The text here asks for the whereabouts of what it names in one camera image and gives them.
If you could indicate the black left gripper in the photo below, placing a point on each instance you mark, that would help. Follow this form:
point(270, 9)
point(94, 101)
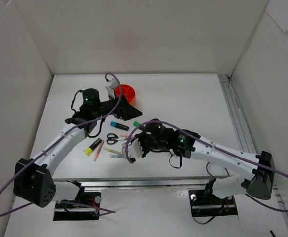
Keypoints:
point(120, 111)

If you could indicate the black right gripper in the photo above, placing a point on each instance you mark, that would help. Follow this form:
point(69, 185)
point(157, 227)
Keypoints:
point(144, 144)

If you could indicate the yellow slim highlighter pen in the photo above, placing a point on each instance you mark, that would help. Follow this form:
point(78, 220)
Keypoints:
point(112, 151)

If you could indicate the blue slim highlighter pen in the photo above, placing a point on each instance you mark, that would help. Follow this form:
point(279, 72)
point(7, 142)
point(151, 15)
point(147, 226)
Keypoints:
point(116, 156)

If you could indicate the yellow cap black highlighter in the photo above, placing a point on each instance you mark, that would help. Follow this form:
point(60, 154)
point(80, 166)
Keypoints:
point(91, 148)

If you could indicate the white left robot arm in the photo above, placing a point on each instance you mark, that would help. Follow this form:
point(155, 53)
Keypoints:
point(34, 182)

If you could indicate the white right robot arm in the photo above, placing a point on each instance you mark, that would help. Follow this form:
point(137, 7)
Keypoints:
point(254, 175)

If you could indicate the green cap black highlighter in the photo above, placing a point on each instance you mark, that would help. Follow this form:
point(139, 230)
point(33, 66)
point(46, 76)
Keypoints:
point(137, 124)

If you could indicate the blue cap black highlighter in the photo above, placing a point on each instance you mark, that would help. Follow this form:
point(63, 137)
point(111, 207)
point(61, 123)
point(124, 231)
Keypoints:
point(119, 126)

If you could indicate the orange round pen holder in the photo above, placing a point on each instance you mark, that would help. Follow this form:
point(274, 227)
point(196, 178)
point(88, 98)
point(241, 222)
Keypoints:
point(129, 95)

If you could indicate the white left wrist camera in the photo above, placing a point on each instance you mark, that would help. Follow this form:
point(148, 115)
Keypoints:
point(111, 86)

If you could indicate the black handled scissors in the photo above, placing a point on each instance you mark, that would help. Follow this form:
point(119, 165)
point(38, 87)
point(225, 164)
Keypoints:
point(113, 138)

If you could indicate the aluminium right side rail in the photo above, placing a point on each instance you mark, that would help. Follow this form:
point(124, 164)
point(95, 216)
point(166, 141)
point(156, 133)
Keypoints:
point(239, 123)

